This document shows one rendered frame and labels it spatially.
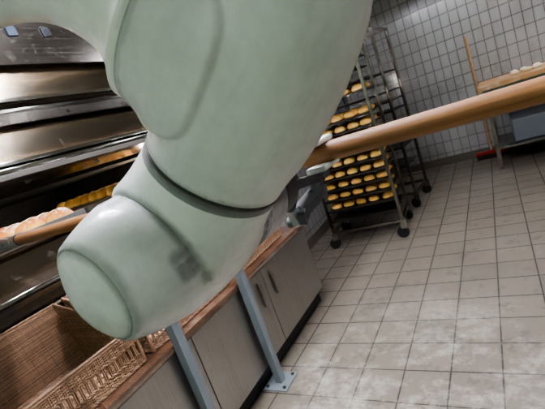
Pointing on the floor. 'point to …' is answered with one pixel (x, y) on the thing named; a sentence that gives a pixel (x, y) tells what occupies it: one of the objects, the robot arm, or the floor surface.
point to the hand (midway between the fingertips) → (319, 153)
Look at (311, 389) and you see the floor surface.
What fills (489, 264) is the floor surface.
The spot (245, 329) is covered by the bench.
